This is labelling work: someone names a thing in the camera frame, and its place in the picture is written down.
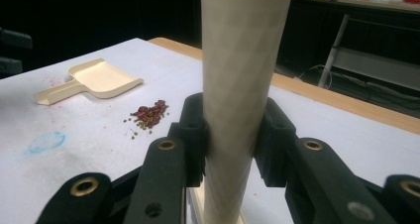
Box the brown debris pile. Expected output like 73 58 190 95
123 99 171 141

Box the white table cover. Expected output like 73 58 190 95
0 37 420 224

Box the white desk frame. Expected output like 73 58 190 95
293 0 420 93

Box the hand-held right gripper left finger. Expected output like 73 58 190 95
123 92 208 224

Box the black floor cable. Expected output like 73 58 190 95
330 71 420 110

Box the white floor cable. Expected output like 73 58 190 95
298 63 333 89

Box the cream brush with red cap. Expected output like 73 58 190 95
186 0 294 224

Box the cream plastic dustpan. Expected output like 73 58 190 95
34 57 145 106

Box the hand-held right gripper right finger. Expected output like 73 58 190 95
253 97 397 224

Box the wooden table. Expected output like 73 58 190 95
148 36 420 136

